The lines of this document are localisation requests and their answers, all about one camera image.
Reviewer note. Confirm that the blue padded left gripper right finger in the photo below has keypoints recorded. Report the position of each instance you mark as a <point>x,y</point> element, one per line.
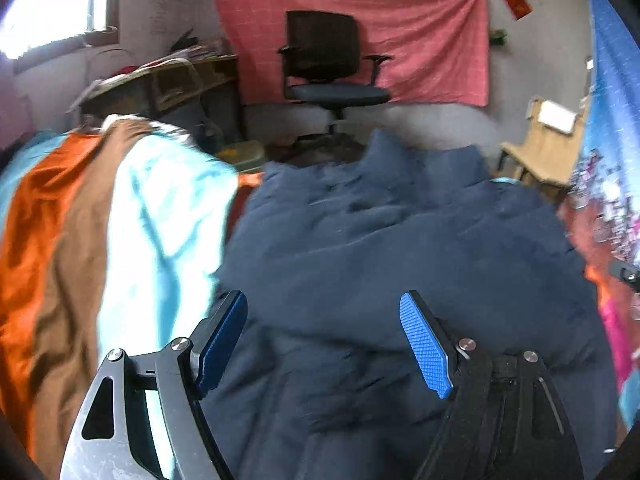
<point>504,418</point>

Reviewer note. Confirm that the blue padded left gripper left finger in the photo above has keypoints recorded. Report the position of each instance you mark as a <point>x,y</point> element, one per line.
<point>112,438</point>

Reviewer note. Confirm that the navy blue padded jacket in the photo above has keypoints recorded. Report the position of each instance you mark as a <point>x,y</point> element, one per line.
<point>323,383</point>

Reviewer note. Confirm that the blue patterned curtain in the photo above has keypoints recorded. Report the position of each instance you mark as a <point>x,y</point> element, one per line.
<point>604,199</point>

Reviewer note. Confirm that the wooden chair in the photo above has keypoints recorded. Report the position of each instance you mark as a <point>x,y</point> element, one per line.
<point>546,158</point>

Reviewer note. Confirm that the striped colourful bed sheet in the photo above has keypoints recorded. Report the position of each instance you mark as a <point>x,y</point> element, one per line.
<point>112,239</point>

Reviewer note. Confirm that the yellow-green plastic bin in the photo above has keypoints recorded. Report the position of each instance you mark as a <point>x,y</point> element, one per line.
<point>246,157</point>

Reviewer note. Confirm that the wooden desk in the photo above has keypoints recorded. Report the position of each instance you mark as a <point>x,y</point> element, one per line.
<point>202,95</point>

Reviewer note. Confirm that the black office chair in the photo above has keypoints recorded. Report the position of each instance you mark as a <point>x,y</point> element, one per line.
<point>322,65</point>

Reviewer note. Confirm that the window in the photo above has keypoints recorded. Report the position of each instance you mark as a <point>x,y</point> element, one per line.
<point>27,25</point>

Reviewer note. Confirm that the red checked wall cloth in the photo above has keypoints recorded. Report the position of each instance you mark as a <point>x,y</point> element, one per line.
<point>439,49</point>

